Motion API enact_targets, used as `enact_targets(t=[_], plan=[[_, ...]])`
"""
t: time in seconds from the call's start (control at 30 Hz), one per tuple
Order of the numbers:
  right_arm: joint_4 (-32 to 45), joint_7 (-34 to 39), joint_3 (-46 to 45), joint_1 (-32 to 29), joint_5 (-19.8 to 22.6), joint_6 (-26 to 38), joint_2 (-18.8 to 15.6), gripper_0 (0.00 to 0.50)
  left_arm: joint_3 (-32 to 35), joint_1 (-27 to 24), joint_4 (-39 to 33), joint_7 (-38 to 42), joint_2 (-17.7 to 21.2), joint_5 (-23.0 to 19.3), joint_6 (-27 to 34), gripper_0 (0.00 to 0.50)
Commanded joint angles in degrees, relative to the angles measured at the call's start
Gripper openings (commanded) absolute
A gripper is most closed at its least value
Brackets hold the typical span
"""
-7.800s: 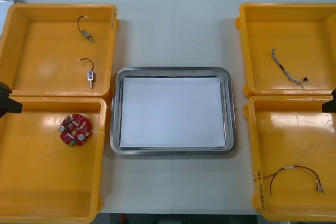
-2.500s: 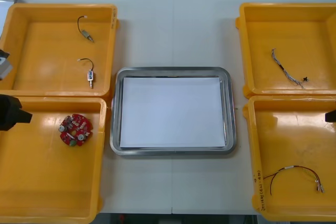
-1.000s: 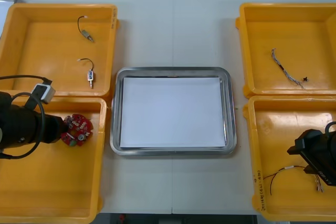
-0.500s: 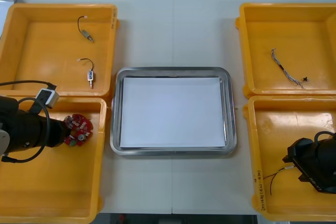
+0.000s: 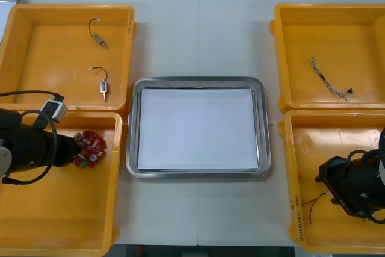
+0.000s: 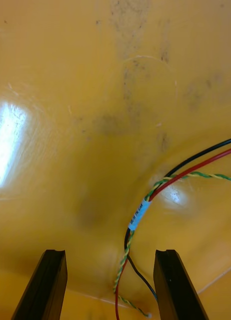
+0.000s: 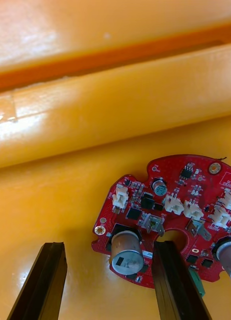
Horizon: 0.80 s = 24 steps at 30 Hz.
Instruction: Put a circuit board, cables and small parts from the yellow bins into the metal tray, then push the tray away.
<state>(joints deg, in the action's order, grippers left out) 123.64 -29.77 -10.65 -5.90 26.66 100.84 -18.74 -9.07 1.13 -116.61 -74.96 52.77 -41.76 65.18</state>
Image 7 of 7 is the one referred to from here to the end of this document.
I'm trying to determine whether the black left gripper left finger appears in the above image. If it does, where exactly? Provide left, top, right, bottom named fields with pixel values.
left=6, top=241, right=68, bottom=320

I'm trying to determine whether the round red circuit board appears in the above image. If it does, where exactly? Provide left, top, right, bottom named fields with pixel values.
left=91, top=153, right=231, bottom=297

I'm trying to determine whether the yellow-orange plastic bin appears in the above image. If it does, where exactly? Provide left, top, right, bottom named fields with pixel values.
left=0, top=42, right=231, bottom=320
left=0, top=0, right=231, bottom=75

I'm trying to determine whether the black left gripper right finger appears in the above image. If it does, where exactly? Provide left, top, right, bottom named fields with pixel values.
left=152, top=240, right=213, bottom=320

